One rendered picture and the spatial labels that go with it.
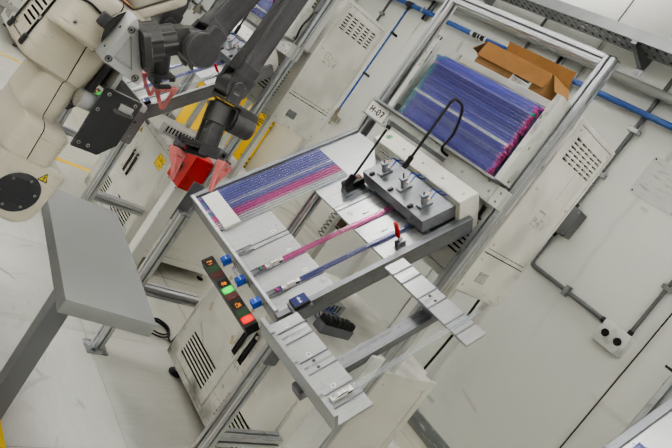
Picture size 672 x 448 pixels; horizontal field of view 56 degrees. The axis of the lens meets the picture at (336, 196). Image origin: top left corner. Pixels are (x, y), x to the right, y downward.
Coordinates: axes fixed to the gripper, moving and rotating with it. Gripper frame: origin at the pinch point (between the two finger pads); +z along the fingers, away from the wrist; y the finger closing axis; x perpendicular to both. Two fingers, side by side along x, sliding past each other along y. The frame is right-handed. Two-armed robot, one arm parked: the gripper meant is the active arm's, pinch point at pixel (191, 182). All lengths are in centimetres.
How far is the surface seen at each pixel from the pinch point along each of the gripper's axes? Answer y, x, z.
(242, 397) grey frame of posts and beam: -20, -44, 51
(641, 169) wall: -153, -188, -93
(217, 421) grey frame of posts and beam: -15, -46, 60
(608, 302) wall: -153, -186, -22
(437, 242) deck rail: -60, -61, -11
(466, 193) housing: -64, -62, -29
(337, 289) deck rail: -36, -46, 13
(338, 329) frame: -37, -84, 26
